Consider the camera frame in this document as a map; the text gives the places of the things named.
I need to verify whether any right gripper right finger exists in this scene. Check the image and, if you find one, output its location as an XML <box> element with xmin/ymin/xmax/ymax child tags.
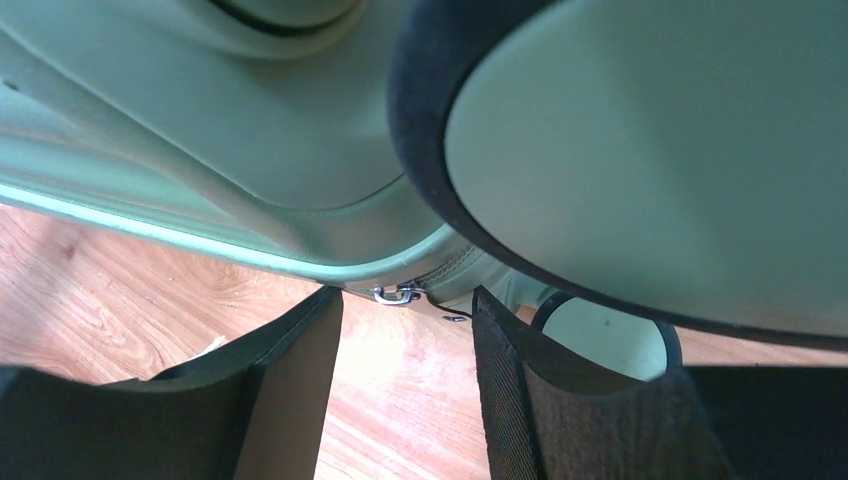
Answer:
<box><xmin>472</xmin><ymin>288</ymin><xmax>847</xmax><ymax>479</ymax></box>

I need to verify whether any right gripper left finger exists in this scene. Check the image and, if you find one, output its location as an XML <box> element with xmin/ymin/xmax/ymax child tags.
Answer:
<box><xmin>1</xmin><ymin>287</ymin><xmax>343</xmax><ymax>479</ymax></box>

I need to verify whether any green suitcase wheel front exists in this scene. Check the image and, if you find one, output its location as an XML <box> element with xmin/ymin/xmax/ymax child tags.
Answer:
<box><xmin>531</xmin><ymin>292</ymin><xmax>683</xmax><ymax>381</ymax></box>

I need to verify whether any metal zipper pull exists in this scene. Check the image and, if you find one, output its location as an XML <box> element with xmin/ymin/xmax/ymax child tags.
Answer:
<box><xmin>372</xmin><ymin>282</ymin><xmax>473</xmax><ymax>325</ymax></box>

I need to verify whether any green suitcase wheel lid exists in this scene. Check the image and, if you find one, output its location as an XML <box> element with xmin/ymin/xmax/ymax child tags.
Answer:
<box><xmin>387</xmin><ymin>1</ymin><xmax>847</xmax><ymax>350</ymax></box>

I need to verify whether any green suitcase blue lining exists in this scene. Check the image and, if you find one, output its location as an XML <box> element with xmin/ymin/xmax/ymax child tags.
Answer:
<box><xmin>1</xmin><ymin>1</ymin><xmax>550</xmax><ymax>315</ymax></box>

